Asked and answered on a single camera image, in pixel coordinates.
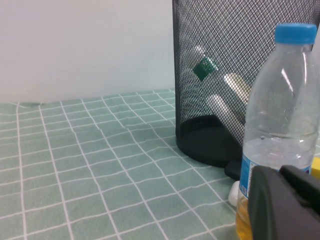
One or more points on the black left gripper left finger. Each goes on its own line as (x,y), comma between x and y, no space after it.
(275,212)

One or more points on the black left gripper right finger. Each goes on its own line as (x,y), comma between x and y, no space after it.
(305,188)

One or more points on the clear bottle cream cap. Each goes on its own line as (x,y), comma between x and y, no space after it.
(220,106)

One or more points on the whitish bottle green label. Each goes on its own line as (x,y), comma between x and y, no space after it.
(205,68)

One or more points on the black mesh wastebasket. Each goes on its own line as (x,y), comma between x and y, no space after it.
(190,105)

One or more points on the yellow block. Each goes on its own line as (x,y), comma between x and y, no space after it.
(316,166)

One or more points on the white earbud case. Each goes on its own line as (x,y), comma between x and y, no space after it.
(235,193)

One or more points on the black remote control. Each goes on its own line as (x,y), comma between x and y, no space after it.
(233,170)

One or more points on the clear bottle blue cap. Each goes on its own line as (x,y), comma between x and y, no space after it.
(280,100)

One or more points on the green checked tablecloth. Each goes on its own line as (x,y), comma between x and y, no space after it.
(100,162)

